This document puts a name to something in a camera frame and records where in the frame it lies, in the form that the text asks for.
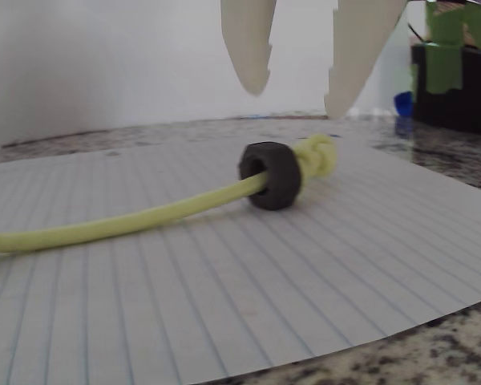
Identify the black stand with green tape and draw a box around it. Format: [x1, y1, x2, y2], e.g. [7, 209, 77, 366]
[409, 0, 481, 136]

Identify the blue tape piece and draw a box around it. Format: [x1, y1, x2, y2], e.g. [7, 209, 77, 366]
[394, 91, 415, 118]

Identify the yellow-green knotted rope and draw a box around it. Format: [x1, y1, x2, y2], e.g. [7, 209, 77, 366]
[0, 133, 338, 254]

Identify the black hex nut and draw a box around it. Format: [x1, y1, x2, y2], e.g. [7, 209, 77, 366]
[236, 140, 306, 211]

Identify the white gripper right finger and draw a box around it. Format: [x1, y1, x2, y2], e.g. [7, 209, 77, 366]
[323, 0, 406, 120]

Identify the black straight cable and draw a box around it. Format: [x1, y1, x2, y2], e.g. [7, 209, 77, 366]
[406, 22, 428, 43]

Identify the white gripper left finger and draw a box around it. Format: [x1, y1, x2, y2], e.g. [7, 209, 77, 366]
[220, 0, 277, 98]

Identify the lined white paper sheet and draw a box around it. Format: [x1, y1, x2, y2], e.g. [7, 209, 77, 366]
[0, 131, 481, 385]

